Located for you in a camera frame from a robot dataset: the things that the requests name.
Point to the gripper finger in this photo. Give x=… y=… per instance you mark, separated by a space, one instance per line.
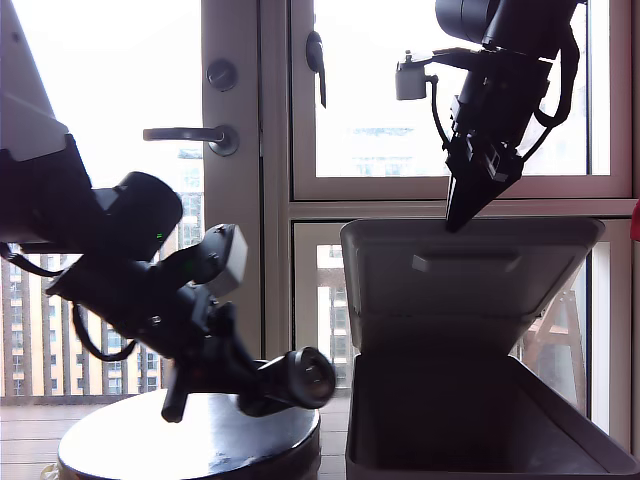
x=457 y=200
x=477 y=200
x=247 y=357
x=240 y=387

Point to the balcony railing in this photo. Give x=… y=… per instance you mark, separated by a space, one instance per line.
x=30 y=399

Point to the round door lock knob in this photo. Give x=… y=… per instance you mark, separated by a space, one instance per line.
x=222 y=75

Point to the black drink can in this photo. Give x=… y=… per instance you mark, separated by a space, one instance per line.
x=310 y=377

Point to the plastic bin liner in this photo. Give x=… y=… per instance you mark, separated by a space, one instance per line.
x=50 y=472

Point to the white window frame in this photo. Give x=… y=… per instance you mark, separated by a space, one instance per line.
x=375 y=207

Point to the wooden folding chair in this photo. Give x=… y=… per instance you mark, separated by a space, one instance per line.
x=555 y=340

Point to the arm's grey camera box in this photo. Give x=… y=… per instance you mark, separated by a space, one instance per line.
x=410 y=82
x=230 y=260

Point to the grey recycling bin body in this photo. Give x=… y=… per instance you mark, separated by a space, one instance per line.
x=425 y=425

